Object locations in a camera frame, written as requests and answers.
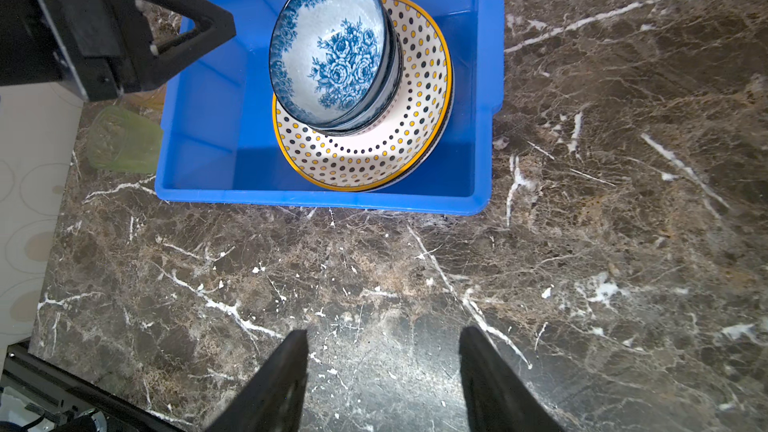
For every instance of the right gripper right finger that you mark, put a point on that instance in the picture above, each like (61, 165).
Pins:
(496, 399)

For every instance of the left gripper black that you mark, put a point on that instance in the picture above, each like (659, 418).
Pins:
(101, 49)

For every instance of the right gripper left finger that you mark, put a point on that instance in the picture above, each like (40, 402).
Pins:
(273, 399)

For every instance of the green transparent cup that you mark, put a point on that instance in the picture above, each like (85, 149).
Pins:
(121, 140)

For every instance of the dotted yellow rim plate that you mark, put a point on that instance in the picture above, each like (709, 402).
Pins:
(404, 136)

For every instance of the blue floral ceramic bowl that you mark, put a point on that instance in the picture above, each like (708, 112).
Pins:
(358, 73)

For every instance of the blue plastic bin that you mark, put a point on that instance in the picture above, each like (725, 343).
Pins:
(219, 143)

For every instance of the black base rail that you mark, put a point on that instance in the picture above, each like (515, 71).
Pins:
(38, 396)

